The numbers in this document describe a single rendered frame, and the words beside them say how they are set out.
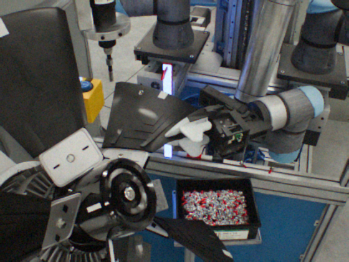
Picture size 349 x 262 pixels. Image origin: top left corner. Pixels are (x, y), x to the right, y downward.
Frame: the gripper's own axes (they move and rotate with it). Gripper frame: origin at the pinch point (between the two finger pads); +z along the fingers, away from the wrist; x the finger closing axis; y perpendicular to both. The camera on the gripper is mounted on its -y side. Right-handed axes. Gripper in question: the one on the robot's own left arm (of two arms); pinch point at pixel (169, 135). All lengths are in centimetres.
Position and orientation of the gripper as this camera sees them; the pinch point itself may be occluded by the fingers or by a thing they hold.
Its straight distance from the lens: 75.5
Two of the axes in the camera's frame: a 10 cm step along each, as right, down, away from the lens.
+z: -9.2, 2.6, -3.0
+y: 4.0, 6.8, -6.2
